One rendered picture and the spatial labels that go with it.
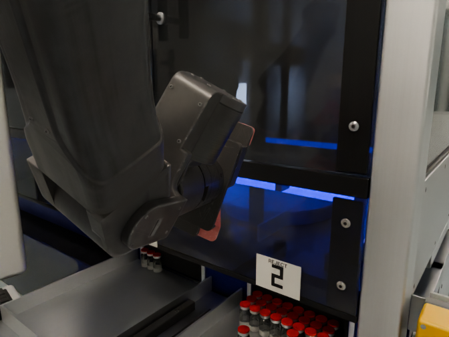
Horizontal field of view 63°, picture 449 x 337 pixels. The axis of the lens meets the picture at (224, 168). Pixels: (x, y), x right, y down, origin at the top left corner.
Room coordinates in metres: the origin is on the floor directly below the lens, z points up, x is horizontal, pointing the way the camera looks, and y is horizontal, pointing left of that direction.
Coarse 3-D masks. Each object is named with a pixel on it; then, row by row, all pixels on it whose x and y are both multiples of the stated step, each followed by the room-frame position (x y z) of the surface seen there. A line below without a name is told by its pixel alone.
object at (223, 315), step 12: (240, 288) 0.71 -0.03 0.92; (228, 300) 0.67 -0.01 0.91; (240, 300) 0.70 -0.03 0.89; (216, 312) 0.64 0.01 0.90; (228, 312) 0.67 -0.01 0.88; (192, 324) 0.59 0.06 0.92; (204, 324) 0.61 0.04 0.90; (216, 324) 0.63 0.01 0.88; (228, 324) 0.63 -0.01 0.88; (180, 336) 0.56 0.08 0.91; (192, 336) 0.58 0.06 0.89; (204, 336) 0.60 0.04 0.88; (216, 336) 0.60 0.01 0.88; (228, 336) 0.60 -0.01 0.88; (252, 336) 0.60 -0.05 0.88
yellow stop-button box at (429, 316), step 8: (424, 304) 0.47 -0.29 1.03; (432, 304) 0.47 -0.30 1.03; (440, 304) 0.47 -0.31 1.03; (448, 304) 0.47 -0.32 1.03; (424, 312) 0.45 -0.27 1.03; (432, 312) 0.45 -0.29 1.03; (440, 312) 0.45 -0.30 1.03; (448, 312) 0.45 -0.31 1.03; (424, 320) 0.43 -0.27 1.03; (432, 320) 0.43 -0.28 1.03; (440, 320) 0.43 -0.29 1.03; (448, 320) 0.43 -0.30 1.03; (416, 328) 0.44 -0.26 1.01; (424, 328) 0.43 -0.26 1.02; (432, 328) 0.42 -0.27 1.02; (440, 328) 0.42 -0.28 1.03; (448, 328) 0.42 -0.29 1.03; (416, 336) 0.43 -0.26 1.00; (424, 336) 0.43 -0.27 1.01; (432, 336) 0.42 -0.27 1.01; (440, 336) 0.42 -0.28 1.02; (448, 336) 0.41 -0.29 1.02
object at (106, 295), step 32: (128, 256) 0.89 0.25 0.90; (64, 288) 0.75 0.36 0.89; (96, 288) 0.76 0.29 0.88; (128, 288) 0.76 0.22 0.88; (160, 288) 0.76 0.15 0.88; (192, 288) 0.71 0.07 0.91; (32, 320) 0.65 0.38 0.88; (64, 320) 0.65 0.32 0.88; (96, 320) 0.65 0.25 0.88; (128, 320) 0.65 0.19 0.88
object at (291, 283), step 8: (264, 256) 0.58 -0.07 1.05; (264, 264) 0.58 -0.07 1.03; (280, 264) 0.57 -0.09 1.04; (288, 264) 0.56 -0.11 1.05; (256, 272) 0.59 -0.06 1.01; (264, 272) 0.58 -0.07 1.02; (272, 272) 0.57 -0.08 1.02; (288, 272) 0.56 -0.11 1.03; (296, 272) 0.55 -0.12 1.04; (256, 280) 0.59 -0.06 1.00; (264, 280) 0.58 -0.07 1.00; (280, 280) 0.56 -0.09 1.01; (288, 280) 0.56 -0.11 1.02; (296, 280) 0.55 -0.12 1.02; (272, 288) 0.57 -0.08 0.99; (288, 288) 0.56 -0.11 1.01; (296, 288) 0.55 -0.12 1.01; (288, 296) 0.56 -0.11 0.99; (296, 296) 0.55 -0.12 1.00
